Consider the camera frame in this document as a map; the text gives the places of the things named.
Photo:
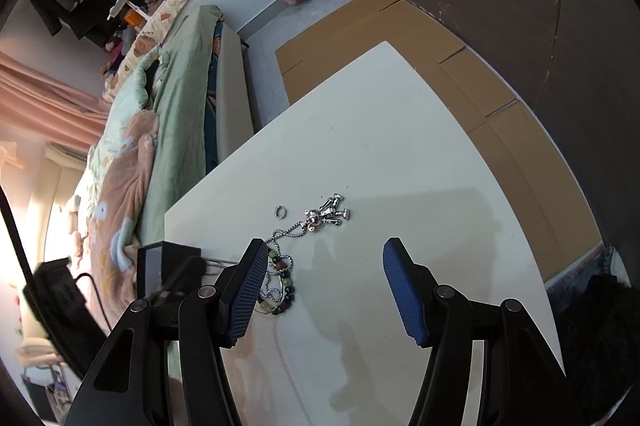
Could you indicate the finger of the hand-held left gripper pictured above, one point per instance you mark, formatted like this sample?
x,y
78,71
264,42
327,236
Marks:
x,y
175,283

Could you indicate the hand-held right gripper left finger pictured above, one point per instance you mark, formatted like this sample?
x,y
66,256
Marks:
x,y
245,296

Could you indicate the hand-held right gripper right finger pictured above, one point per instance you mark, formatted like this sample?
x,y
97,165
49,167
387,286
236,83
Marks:
x,y
405,291

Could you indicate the black jewelry box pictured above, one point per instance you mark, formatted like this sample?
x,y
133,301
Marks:
x,y
182,251

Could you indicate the pale plush toy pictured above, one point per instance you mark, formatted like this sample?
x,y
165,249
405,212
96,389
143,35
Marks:
x,y
75,221

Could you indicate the pink floral blanket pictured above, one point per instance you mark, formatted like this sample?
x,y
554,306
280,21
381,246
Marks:
x,y
125,186

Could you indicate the white radiator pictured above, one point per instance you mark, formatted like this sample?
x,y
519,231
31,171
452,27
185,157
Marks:
x,y
65,154

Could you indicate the bed with green sheet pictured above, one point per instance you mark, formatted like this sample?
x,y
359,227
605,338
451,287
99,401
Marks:
x,y
185,105

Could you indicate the light green quilt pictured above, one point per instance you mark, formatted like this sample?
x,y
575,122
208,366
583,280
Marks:
x,y
125,105

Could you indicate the brown cardboard sheets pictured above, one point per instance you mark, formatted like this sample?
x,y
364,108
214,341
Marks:
x,y
525,145

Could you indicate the pile of plush toys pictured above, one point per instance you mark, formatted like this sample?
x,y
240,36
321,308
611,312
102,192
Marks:
x,y
117,53

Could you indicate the cream printed quilt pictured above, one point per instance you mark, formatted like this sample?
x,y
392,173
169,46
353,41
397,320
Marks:
x,y
170,5

